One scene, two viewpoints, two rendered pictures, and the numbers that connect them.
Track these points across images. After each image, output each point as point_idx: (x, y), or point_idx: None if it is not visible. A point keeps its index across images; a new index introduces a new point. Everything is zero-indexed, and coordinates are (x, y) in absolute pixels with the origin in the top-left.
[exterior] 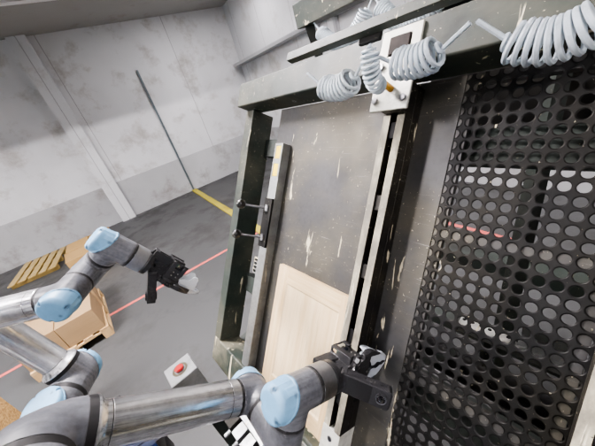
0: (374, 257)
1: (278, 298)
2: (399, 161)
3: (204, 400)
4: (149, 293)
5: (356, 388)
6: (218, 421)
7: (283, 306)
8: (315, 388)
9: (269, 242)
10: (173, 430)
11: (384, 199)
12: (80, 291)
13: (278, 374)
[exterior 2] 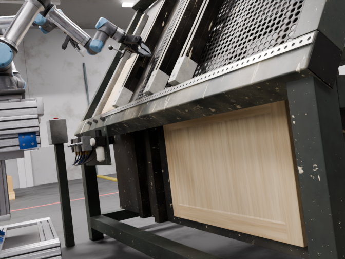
0: (155, 18)
1: (120, 74)
2: None
3: (78, 27)
4: (64, 42)
5: (129, 38)
6: (79, 37)
7: (122, 75)
8: (114, 25)
9: (126, 54)
10: (68, 24)
11: (164, 1)
12: (46, 19)
13: (108, 106)
